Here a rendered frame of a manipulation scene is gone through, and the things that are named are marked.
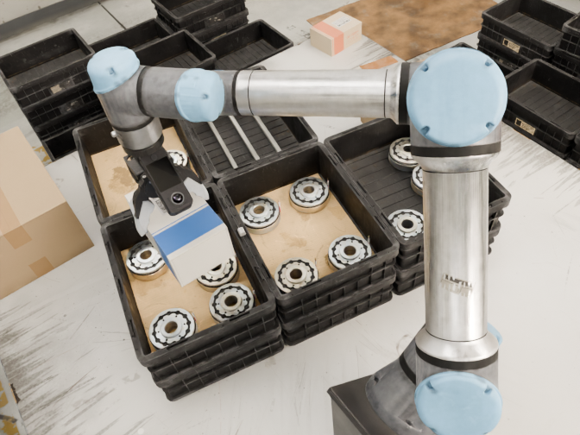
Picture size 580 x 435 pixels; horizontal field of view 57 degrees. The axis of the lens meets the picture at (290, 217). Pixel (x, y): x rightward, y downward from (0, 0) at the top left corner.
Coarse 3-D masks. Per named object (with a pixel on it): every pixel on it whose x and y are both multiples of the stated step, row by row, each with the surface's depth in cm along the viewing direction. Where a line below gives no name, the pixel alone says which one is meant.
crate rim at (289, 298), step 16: (320, 144) 139; (272, 160) 137; (240, 176) 135; (224, 192) 131; (368, 208) 124; (240, 224) 124; (384, 224) 120; (256, 256) 118; (384, 256) 115; (336, 272) 113; (352, 272) 114; (272, 288) 112; (304, 288) 111; (320, 288) 113; (288, 304) 112
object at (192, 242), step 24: (192, 192) 104; (168, 216) 100; (192, 216) 100; (216, 216) 99; (168, 240) 97; (192, 240) 96; (216, 240) 98; (168, 264) 99; (192, 264) 98; (216, 264) 103
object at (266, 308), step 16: (224, 208) 129; (112, 224) 128; (240, 240) 123; (112, 256) 121; (112, 272) 119; (256, 272) 117; (128, 304) 113; (272, 304) 110; (128, 320) 110; (224, 320) 108; (240, 320) 108; (192, 336) 107; (208, 336) 107; (160, 352) 105; (176, 352) 106
